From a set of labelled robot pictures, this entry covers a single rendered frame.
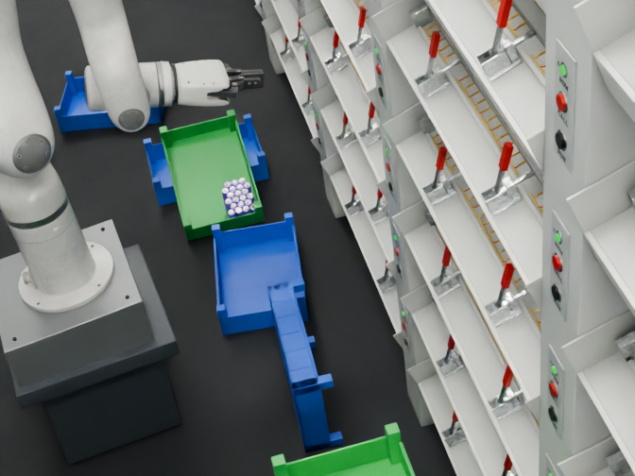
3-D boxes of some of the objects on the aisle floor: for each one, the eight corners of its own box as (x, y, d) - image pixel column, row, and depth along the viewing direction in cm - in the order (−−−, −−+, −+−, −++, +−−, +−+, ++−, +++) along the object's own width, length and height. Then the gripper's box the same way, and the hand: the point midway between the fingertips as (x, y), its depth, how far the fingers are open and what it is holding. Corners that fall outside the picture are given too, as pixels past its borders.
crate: (309, 321, 258) (304, 297, 252) (222, 335, 258) (215, 311, 252) (297, 235, 280) (292, 212, 275) (216, 248, 280) (211, 225, 275)
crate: (305, 453, 230) (292, 389, 217) (280, 349, 252) (266, 285, 239) (343, 444, 230) (333, 380, 217) (314, 341, 253) (302, 277, 239)
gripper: (173, 87, 203) (272, 81, 208) (162, 46, 215) (256, 42, 219) (173, 122, 208) (270, 115, 213) (162, 80, 219) (254, 75, 224)
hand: (252, 78), depth 215 cm, fingers closed
